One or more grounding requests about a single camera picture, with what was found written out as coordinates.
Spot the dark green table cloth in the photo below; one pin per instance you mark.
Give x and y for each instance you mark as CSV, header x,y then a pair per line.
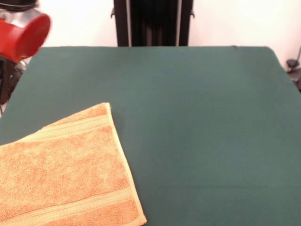
x,y
211,117

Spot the tan terry towel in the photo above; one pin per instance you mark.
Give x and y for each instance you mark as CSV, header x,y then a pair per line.
x,y
65,169

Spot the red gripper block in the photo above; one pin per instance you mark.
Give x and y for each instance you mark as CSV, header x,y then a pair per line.
x,y
26,40

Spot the black robot pedestal stand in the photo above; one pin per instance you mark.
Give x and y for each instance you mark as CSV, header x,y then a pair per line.
x,y
152,23

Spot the dark tripod base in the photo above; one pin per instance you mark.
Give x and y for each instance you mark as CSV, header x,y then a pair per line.
x,y
292,63

